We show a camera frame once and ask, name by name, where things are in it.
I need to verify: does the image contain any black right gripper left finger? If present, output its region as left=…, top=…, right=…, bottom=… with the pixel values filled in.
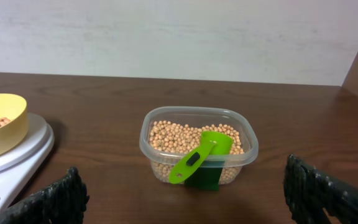
left=0, top=167, right=90, bottom=224

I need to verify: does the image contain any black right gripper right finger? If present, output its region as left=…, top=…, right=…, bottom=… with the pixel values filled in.
left=283, top=154, right=358, bottom=224

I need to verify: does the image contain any green plastic scoop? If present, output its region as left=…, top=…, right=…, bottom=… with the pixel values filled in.
left=168, top=131, right=232, bottom=184

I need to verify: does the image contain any white digital kitchen scale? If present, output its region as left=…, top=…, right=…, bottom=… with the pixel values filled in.
left=0, top=113, right=54, bottom=212

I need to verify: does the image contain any yellow plastic bowl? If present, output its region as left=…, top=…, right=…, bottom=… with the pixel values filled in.
left=0, top=93, right=29, bottom=155

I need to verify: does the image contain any dark green tape strip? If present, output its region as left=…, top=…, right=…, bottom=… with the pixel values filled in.
left=185, top=162, right=224, bottom=191

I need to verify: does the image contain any clear container of soybeans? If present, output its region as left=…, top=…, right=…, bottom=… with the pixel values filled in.
left=139, top=106, right=259, bottom=186

